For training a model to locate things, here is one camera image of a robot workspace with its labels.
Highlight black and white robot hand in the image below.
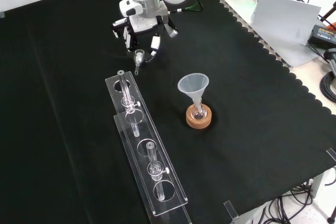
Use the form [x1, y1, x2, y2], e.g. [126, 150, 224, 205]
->
[111, 0, 179, 64]

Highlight translucent plastic funnel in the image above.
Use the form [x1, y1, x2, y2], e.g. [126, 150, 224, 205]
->
[177, 73, 210, 109]

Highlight clear acrylic funnel stand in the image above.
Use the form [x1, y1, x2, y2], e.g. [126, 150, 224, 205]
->
[104, 70, 192, 224]

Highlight black bench cloth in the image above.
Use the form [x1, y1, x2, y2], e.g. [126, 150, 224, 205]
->
[0, 0, 336, 224]

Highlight clear round-bottom flask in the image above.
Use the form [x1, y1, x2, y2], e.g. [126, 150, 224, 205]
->
[190, 98, 208, 121]

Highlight pale grey board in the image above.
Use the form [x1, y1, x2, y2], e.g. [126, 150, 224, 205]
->
[250, 0, 322, 46]

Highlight black power adapter yellow label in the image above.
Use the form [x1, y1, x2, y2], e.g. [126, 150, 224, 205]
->
[307, 24, 336, 50]

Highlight black and red tripod leg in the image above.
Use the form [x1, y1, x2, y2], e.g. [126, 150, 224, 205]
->
[319, 0, 336, 23]

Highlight clear cloth clip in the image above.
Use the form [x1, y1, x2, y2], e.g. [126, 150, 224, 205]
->
[223, 200, 239, 221]
[325, 148, 336, 163]

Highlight brown cork ring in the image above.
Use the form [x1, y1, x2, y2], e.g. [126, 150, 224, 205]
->
[185, 104, 213, 130]

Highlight grey metal base plate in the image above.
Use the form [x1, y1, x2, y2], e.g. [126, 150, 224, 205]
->
[219, 0, 324, 68]

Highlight black coiled cable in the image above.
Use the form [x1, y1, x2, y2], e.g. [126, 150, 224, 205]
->
[319, 71, 336, 102]

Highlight black floor cables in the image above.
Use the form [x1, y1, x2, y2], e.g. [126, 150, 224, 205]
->
[258, 179, 317, 224]

